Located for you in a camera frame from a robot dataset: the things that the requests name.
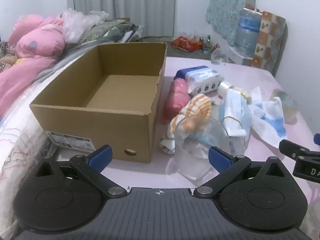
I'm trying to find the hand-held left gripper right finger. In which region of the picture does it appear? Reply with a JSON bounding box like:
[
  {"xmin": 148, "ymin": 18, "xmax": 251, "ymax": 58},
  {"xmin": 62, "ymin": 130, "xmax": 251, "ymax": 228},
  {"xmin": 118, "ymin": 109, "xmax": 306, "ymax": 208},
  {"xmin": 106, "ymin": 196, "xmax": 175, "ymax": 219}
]
[{"xmin": 194, "ymin": 146, "xmax": 286, "ymax": 197}]

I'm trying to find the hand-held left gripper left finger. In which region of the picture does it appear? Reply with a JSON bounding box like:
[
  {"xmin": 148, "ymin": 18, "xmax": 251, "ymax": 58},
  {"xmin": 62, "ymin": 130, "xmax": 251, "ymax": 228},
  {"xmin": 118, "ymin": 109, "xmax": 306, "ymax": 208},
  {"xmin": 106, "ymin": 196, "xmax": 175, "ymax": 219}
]
[{"xmin": 37, "ymin": 145, "xmax": 128, "ymax": 198}]

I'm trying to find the brown cardboard box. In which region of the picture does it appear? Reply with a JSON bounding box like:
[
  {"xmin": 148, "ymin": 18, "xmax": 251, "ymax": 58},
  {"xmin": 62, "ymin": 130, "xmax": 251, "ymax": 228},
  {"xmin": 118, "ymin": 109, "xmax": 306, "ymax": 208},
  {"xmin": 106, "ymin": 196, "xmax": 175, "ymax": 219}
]
[{"xmin": 29, "ymin": 42, "xmax": 167, "ymax": 164}]

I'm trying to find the clear plastic cup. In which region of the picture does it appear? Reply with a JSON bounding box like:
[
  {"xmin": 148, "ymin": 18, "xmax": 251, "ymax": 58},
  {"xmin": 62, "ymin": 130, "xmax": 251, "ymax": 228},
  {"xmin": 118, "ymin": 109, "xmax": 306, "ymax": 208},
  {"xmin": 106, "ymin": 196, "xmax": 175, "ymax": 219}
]
[{"xmin": 174, "ymin": 116, "xmax": 229, "ymax": 180}]

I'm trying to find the blue face mask pack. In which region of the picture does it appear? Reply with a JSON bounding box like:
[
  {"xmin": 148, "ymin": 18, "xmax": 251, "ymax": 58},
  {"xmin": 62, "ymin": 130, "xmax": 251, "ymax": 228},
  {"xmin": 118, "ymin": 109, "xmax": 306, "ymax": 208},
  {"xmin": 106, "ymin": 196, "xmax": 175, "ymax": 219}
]
[{"xmin": 219, "ymin": 89, "xmax": 252, "ymax": 138}]

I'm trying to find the orange white striped cloth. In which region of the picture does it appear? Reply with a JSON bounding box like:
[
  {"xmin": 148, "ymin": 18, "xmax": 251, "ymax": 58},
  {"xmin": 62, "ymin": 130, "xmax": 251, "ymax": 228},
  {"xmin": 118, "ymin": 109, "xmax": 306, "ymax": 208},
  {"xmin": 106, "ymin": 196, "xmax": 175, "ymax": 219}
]
[{"xmin": 160, "ymin": 94, "xmax": 213, "ymax": 154}]

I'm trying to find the pink plastic bag roll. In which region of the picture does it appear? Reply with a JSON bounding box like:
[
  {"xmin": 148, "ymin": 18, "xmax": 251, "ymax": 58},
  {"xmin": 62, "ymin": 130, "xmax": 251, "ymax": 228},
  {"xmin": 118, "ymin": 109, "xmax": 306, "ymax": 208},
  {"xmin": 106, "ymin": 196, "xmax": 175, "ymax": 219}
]
[{"xmin": 162, "ymin": 78, "xmax": 191, "ymax": 125}]

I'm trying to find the white blue wet wipes pack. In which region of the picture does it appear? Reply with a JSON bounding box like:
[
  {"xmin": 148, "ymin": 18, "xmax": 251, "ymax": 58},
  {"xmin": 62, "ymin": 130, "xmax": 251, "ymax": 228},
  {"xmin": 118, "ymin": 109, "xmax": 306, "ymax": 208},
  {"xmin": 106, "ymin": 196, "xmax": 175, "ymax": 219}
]
[{"xmin": 174, "ymin": 66, "xmax": 225, "ymax": 96}]

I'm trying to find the clear packing tape roll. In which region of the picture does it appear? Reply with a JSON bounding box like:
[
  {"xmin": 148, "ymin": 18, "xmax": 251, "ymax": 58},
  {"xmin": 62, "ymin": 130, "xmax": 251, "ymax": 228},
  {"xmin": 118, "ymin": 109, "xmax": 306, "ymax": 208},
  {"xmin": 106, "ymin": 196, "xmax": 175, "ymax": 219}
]
[{"xmin": 270, "ymin": 89, "xmax": 298, "ymax": 124}]

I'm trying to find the white gauze roll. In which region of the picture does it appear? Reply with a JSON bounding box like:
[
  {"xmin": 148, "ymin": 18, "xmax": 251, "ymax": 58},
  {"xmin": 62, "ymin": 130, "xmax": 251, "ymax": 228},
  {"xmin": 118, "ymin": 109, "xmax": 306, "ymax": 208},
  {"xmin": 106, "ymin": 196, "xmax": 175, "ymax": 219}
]
[{"xmin": 217, "ymin": 81, "xmax": 233, "ymax": 98}]

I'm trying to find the white patterned mattress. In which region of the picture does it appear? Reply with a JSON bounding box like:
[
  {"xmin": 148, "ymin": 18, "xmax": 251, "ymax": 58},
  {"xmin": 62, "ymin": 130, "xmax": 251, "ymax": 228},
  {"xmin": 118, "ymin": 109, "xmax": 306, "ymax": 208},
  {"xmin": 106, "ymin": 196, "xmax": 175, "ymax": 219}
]
[{"xmin": 0, "ymin": 80, "xmax": 58, "ymax": 230}]

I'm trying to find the grey striped bedsheet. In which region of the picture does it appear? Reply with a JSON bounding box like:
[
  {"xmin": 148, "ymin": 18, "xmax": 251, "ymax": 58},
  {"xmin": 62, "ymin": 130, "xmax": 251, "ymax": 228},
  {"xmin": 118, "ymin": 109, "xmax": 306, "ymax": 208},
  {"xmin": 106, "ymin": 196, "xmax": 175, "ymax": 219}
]
[{"xmin": 34, "ymin": 40, "xmax": 100, "ymax": 80}]

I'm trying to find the white water dispenser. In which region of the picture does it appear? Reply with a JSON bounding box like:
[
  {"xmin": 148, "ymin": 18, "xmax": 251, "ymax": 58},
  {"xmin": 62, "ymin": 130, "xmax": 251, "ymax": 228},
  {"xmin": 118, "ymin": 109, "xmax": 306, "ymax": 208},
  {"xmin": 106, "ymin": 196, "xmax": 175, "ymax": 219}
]
[{"xmin": 226, "ymin": 46, "xmax": 254, "ymax": 65}]

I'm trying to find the orange patterned folding board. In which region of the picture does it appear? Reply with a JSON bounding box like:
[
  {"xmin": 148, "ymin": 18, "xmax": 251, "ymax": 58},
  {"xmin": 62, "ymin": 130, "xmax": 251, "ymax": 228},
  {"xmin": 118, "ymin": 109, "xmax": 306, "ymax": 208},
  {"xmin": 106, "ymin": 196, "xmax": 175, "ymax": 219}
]
[{"xmin": 246, "ymin": 0, "xmax": 288, "ymax": 74}]

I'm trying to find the red snack bag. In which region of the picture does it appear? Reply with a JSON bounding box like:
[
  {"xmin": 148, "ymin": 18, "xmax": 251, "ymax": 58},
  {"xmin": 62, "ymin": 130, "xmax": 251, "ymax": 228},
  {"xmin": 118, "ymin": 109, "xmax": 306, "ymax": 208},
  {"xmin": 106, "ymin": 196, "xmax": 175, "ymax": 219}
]
[{"xmin": 171, "ymin": 36, "xmax": 204, "ymax": 53}]

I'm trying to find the blue water jug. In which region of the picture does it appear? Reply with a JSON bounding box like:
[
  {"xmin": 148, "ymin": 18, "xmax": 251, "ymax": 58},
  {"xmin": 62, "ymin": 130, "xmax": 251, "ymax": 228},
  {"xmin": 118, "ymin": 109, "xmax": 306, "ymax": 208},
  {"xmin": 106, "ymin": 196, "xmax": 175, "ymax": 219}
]
[{"xmin": 234, "ymin": 8, "xmax": 263, "ymax": 57}]

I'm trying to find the pink quilt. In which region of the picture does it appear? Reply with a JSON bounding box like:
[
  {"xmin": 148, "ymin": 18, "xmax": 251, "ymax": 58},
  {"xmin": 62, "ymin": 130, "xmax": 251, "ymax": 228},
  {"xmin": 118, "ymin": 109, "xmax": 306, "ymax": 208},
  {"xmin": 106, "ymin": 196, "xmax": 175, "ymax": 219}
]
[{"xmin": 0, "ymin": 14, "xmax": 67, "ymax": 117}]

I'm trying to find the grey patterned blanket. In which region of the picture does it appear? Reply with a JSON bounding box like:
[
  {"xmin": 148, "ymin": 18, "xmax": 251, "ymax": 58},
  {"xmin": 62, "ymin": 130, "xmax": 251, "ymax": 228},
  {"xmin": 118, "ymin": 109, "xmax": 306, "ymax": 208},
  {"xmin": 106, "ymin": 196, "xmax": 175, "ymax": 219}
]
[{"xmin": 66, "ymin": 19, "xmax": 144, "ymax": 53}]

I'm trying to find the clear crumpled plastic bag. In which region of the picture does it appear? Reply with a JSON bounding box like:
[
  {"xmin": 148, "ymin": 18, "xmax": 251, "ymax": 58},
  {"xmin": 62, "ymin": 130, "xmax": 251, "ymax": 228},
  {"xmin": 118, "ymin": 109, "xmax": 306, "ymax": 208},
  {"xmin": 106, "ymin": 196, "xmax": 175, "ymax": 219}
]
[{"xmin": 60, "ymin": 8, "xmax": 109, "ymax": 43}]

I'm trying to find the brown checked blanket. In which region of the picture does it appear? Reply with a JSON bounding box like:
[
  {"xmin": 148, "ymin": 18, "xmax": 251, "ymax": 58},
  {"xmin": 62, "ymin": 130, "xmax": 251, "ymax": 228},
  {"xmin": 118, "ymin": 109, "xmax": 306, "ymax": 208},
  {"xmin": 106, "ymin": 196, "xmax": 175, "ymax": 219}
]
[{"xmin": 0, "ymin": 41, "xmax": 16, "ymax": 68}]

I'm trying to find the grey curtain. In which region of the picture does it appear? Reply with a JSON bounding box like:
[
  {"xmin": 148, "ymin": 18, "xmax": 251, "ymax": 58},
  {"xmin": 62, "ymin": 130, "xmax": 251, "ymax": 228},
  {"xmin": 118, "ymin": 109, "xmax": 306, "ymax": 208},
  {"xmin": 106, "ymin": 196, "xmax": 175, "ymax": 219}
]
[{"xmin": 72, "ymin": 0, "xmax": 177, "ymax": 37}]

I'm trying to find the teal crochet cloth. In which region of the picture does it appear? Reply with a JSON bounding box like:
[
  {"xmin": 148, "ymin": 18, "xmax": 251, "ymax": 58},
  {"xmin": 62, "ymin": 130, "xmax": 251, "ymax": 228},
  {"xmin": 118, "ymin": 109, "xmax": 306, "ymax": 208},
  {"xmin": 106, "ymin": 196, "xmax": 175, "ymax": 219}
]
[{"xmin": 205, "ymin": 0, "xmax": 258, "ymax": 47}]

